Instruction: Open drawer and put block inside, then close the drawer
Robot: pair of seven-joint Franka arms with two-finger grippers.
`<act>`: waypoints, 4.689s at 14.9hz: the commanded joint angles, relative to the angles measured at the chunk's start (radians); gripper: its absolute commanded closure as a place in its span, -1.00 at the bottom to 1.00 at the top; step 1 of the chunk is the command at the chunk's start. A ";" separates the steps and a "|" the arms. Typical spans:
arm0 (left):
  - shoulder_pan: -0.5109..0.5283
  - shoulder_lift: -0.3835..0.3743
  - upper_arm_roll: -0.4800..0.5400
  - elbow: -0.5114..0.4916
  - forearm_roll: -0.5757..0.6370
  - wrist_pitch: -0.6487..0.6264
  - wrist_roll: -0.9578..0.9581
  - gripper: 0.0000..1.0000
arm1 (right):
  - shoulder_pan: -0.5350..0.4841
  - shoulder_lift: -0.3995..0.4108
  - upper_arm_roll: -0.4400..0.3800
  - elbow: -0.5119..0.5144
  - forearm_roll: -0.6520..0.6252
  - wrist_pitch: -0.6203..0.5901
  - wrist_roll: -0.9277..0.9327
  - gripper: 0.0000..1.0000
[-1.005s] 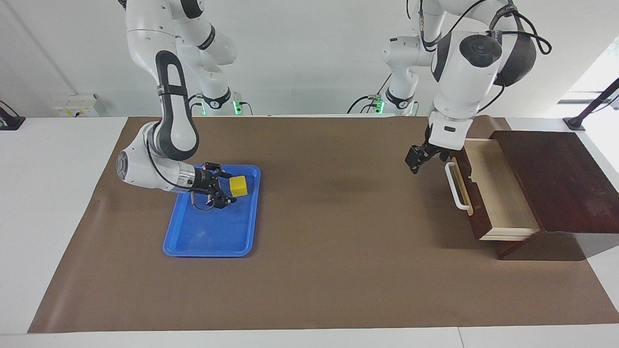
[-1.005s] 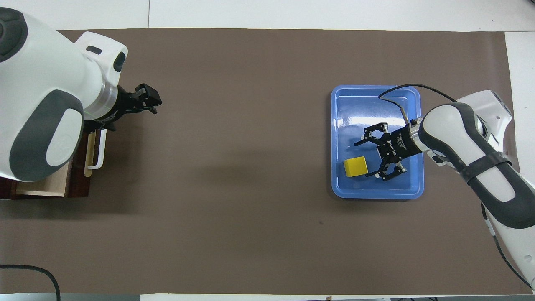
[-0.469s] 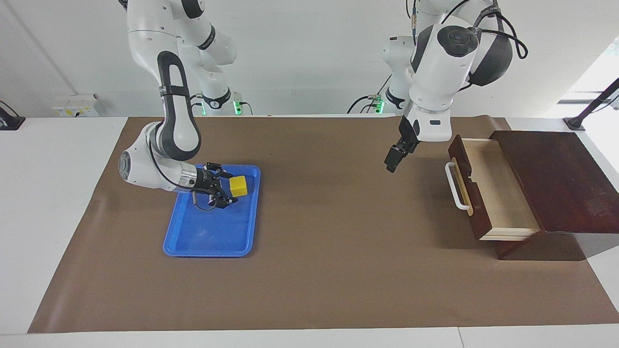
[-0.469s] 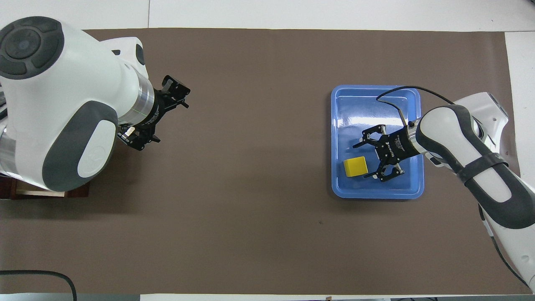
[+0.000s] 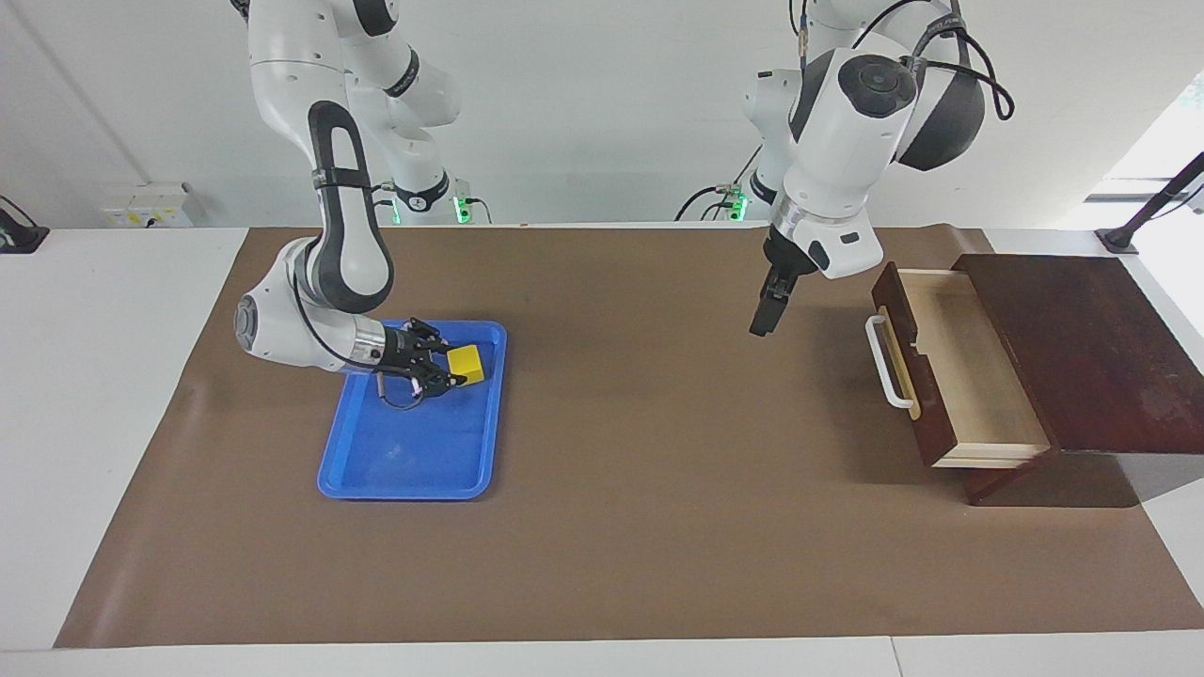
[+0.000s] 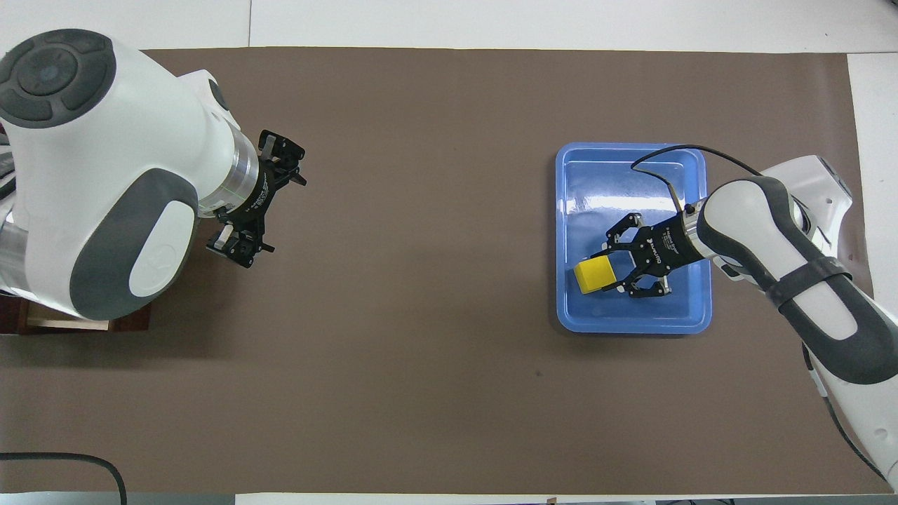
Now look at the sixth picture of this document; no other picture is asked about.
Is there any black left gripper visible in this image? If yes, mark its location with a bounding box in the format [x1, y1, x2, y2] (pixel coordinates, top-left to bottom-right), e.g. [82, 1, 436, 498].
[206, 129, 308, 270]

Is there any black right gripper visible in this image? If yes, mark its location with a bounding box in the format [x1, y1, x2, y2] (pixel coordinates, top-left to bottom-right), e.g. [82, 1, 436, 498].
[589, 212, 706, 302]

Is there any yellow block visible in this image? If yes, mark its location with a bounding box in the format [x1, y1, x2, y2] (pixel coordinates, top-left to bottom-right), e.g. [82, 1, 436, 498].
[573, 255, 619, 295]

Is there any blue plastic tray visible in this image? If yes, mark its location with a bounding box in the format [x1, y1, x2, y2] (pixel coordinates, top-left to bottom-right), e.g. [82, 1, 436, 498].
[555, 142, 713, 335]

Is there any brown table mat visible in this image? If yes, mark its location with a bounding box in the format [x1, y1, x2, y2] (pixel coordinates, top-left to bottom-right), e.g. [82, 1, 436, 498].
[0, 46, 896, 496]

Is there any black loose cable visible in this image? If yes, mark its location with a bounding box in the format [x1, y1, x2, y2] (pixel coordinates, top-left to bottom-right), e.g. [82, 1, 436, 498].
[0, 452, 129, 505]

